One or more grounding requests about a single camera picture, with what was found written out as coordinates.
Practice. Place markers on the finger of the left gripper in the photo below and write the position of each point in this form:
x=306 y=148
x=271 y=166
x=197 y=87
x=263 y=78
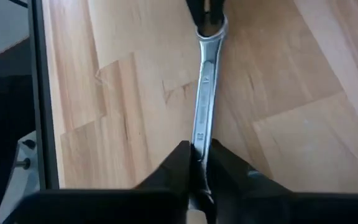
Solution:
x=197 y=14
x=217 y=11

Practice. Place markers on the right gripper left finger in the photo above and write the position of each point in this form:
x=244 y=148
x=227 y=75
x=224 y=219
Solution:
x=179 y=168

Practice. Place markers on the black aluminium table frame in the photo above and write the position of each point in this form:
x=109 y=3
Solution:
x=43 y=93

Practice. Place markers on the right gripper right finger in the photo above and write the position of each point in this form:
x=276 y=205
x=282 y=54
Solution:
x=228 y=174

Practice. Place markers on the grey metal mounting plate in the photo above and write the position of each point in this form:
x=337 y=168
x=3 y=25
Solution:
x=23 y=186

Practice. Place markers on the silver combination wrench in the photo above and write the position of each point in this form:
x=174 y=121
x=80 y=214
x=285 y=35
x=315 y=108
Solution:
x=207 y=93

